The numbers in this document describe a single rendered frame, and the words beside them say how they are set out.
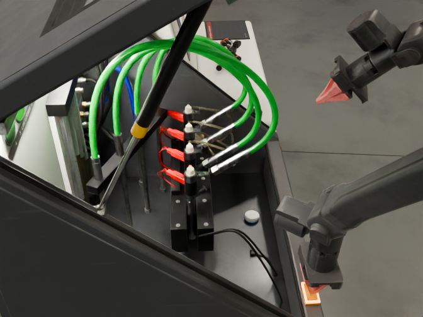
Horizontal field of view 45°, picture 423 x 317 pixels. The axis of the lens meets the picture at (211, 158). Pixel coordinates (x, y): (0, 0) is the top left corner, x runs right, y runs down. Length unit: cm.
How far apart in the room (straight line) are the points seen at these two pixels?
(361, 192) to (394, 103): 281
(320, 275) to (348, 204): 24
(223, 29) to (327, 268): 123
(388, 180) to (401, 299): 170
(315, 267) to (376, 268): 147
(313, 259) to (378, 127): 236
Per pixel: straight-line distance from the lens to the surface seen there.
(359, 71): 113
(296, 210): 95
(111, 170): 116
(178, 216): 121
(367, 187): 76
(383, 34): 108
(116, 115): 113
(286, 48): 406
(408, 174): 69
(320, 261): 99
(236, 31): 200
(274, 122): 105
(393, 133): 328
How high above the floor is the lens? 185
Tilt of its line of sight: 40 degrees down
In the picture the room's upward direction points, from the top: straight up
